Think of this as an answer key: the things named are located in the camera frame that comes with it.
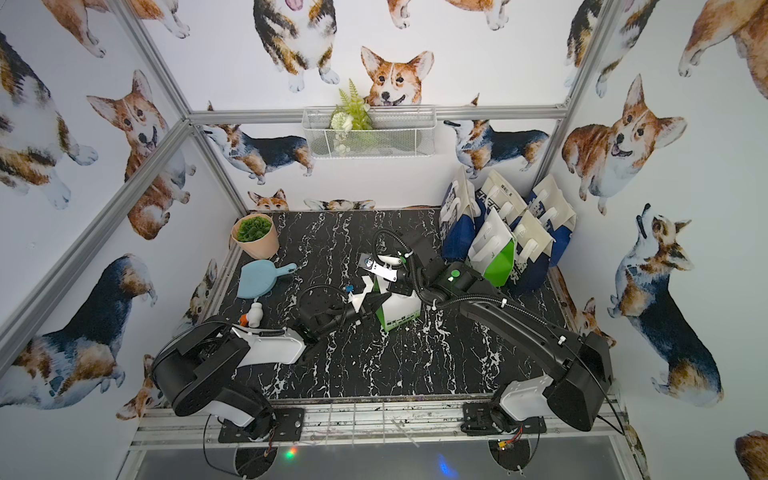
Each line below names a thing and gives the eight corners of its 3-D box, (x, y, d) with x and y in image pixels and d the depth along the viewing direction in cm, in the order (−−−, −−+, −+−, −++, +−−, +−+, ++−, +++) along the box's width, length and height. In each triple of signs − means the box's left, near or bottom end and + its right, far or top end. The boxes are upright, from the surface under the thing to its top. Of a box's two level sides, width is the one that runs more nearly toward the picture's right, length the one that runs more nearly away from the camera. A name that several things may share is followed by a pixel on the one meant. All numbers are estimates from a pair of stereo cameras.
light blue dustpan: (235, 298, 99) (231, 294, 97) (248, 265, 108) (245, 260, 105) (288, 298, 99) (285, 293, 97) (297, 265, 108) (295, 260, 105)
